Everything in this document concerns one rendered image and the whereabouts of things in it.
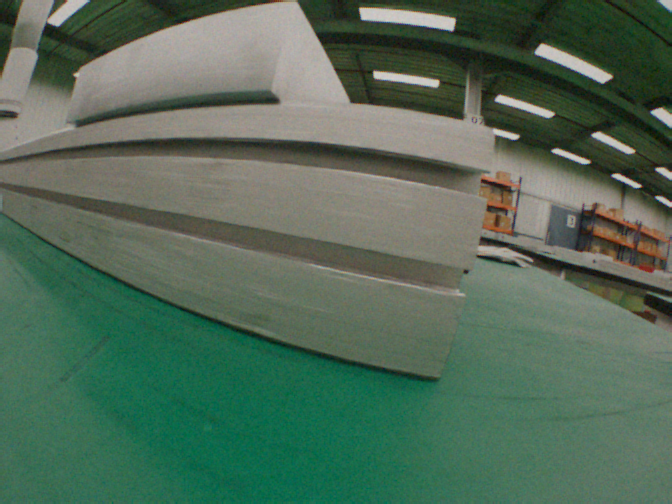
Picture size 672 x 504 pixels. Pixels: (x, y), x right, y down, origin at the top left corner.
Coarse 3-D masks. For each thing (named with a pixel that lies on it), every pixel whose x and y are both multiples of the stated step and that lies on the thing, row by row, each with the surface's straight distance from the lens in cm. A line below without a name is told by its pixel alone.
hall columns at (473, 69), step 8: (472, 56) 708; (480, 56) 711; (472, 64) 696; (480, 64) 697; (472, 72) 673; (480, 72) 684; (472, 80) 675; (480, 80) 670; (472, 88) 666; (480, 88) 657; (472, 96) 657; (480, 96) 647; (472, 104) 649; (480, 104) 639; (472, 112) 642
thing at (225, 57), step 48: (144, 48) 16; (192, 48) 13; (240, 48) 11; (288, 48) 11; (96, 96) 19; (144, 96) 14; (192, 96) 12; (240, 96) 11; (288, 96) 11; (336, 96) 17
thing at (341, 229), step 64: (128, 128) 15; (192, 128) 12; (256, 128) 10; (320, 128) 9; (384, 128) 9; (448, 128) 9; (0, 192) 48; (64, 192) 22; (128, 192) 14; (192, 192) 11; (256, 192) 10; (320, 192) 9; (384, 192) 8; (448, 192) 9; (128, 256) 15; (192, 256) 11; (256, 256) 10; (320, 256) 10; (384, 256) 10; (448, 256) 9; (256, 320) 10; (320, 320) 9; (384, 320) 9; (448, 320) 9
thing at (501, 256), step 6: (480, 246) 66; (480, 252) 62; (486, 252) 61; (492, 252) 61; (498, 252) 63; (504, 252) 68; (510, 252) 68; (498, 258) 62; (504, 258) 62; (510, 258) 62; (516, 258) 68; (522, 258) 67; (528, 258) 70; (522, 264) 67
